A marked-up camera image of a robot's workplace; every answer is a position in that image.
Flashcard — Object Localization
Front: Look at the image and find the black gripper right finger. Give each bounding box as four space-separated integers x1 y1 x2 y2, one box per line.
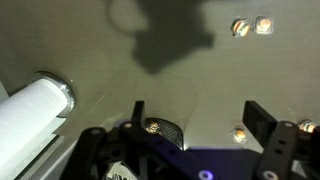
242 100 320 180

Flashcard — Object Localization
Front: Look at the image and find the black wire mesh basket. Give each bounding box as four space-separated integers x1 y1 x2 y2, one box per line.
143 117 185 151

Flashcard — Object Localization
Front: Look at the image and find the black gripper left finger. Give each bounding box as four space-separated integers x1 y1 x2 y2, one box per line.
61 99 218 180

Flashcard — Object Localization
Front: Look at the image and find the wrapped burger gummy candy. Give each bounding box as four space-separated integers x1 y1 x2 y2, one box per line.
252 15 275 35
146 121 160 134
297 119 318 134
230 18 251 38
230 125 248 145

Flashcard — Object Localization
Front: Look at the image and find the silver paper towel holder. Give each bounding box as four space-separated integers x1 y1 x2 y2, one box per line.
31 70 77 118

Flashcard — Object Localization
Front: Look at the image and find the white paper towel roll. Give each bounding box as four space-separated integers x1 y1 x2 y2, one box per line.
0 78 68 180

